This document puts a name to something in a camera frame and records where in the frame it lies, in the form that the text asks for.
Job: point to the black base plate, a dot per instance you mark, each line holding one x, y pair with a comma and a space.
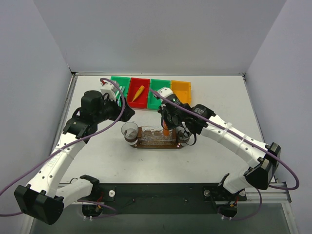
160, 199

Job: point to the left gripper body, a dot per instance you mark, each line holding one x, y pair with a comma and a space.
120, 110

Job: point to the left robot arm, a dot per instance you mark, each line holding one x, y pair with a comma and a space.
42, 198

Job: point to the clear plastic cup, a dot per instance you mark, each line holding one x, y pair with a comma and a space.
130, 132

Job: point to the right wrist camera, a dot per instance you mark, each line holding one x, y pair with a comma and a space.
167, 93

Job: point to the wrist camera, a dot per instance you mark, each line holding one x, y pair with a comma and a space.
167, 93
110, 89

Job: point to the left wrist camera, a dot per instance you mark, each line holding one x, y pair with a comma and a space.
110, 89

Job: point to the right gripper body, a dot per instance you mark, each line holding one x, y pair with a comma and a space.
169, 117

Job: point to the brown wooden oval tray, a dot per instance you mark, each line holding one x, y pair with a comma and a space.
156, 145

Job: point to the red bin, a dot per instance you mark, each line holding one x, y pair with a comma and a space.
140, 102

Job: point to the left green bin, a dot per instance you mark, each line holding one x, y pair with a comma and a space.
124, 83

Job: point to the orange toothpaste tube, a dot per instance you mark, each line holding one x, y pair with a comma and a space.
165, 130
138, 92

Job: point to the clear rack with brown ends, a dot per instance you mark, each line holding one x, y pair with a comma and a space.
148, 135

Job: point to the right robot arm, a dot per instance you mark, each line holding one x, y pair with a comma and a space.
260, 157

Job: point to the white toothbrush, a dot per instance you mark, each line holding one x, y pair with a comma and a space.
118, 98

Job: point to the yellow bin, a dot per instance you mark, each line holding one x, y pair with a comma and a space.
182, 89

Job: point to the dark tinted cup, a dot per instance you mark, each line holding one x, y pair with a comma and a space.
183, 136

